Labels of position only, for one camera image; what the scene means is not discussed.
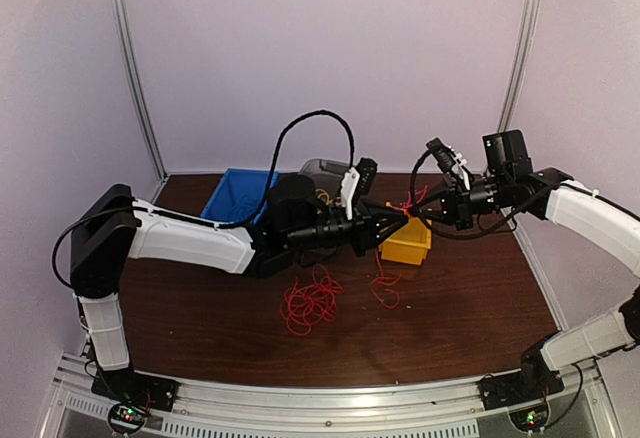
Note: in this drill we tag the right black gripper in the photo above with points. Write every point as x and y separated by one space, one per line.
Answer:
456 207

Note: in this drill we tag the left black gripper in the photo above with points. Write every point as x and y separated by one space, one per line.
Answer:
367 224

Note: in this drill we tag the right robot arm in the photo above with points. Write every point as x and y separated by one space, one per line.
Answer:
510 182

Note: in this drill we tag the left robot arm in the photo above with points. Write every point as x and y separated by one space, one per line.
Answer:
119 227

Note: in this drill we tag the yellow plastic bin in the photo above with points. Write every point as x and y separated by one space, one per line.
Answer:
410 245

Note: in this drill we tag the grey transparent plastic tub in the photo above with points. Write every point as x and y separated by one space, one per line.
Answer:
318 167

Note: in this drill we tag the blue plastic bin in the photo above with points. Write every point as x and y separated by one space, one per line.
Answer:
238 196

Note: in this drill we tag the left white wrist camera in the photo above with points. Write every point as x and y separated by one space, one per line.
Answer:
357 181

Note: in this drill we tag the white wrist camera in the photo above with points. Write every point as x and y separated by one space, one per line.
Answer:
451 162
357 181

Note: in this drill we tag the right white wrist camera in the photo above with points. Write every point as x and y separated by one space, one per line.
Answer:
451 162

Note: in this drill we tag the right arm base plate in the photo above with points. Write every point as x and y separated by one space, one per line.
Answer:
510 389

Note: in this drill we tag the aluminium front rail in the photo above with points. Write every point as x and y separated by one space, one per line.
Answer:
450 408

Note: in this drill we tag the right aluminium frame post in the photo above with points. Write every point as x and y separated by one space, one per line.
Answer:
527 28

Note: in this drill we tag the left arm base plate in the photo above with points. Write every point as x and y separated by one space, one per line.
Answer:
143 391

